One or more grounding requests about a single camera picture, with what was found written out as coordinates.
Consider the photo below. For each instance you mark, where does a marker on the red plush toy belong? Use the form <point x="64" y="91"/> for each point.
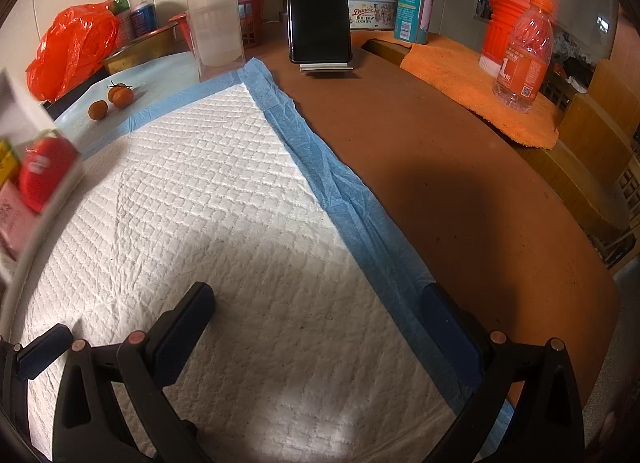
<point x="47" y="173"/>

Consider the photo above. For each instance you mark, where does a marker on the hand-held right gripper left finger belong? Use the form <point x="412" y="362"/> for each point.
<point x="182" y="338"/>

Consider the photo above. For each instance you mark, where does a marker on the green capped can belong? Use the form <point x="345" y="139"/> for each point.
<point x="122" y="18"/>

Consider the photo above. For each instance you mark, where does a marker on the wooden chair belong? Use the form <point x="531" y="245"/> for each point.
<point x="595" y="143"/>

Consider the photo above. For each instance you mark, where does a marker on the pink packet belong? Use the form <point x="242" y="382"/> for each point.
<point x="15" y="220"/>

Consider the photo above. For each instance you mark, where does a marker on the red plastic bag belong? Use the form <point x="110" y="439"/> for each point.
<point x="70" y="48"/>

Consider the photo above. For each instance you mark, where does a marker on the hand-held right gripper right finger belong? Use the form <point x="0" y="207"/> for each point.
<point x="450" y="333"/>

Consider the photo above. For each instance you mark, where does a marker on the small orange with stem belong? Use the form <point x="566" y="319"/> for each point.
<point x="113" y="90"/>

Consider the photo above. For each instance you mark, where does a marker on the blue can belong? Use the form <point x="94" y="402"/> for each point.
<point x="145" y="20"/>

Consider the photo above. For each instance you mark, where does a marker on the black smartphone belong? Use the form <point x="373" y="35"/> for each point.
<point x="317" y="8"/>

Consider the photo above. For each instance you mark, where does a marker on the orange towel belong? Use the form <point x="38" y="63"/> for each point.
<point x="450" y="68"/>

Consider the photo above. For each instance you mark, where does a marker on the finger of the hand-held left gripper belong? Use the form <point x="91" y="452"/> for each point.
<point x="45" y="350"/>

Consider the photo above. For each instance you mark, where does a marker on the light blue pad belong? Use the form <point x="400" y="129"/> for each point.
<point x="160" y="78"/>

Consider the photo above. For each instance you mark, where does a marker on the brass metal bowl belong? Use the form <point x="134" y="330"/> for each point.
<point x="145" y="50"/>

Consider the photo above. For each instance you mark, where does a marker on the white quilted pad blue border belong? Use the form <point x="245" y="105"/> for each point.
<point x="225" y="193"/>

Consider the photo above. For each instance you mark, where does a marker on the yellow packet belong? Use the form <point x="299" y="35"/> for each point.
<point x="7" y="163"/>

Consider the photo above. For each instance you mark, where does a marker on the orange drink bottle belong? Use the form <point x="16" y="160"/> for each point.
<point x="525" y="53"/>

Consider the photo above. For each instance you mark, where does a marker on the white box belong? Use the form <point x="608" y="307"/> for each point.
<point x="20" y="103"/>

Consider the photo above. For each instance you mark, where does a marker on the clear plastic container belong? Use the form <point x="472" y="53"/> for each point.
<point x="215" y="23"/>

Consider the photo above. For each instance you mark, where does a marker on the round cookie tin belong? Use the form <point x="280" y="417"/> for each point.
<point x="372" y="10"/>

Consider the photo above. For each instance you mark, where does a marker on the white phone stand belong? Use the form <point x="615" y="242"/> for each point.
<point x="325" y="68"/>

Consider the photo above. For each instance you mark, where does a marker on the red plastic basket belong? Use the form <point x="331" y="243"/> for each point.
<point x="255" y="18"/>

